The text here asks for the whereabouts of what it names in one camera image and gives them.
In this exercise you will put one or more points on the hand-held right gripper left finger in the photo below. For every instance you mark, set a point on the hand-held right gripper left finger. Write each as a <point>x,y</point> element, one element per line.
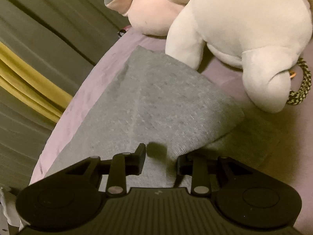
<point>139,160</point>

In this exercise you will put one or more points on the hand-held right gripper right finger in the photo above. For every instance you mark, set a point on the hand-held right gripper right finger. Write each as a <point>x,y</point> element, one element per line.
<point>182,165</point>

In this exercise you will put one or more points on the grey pants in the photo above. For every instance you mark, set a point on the grey pants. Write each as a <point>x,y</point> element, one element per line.
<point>156,107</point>

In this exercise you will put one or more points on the purple blanket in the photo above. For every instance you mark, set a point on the purple blanket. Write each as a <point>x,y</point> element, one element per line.
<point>80,107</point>

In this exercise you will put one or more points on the grey curtain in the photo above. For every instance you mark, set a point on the grey curtain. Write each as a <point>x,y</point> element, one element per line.
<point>22,142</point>
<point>56,22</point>

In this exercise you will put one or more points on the yellow curtain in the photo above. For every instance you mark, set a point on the yellow curtain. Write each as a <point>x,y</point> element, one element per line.
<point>27,78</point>

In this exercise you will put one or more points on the white cloth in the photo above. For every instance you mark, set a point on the white cloth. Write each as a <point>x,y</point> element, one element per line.
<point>7,208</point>

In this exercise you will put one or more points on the white plush toy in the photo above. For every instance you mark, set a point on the white plush toy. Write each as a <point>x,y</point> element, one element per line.
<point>234,29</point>

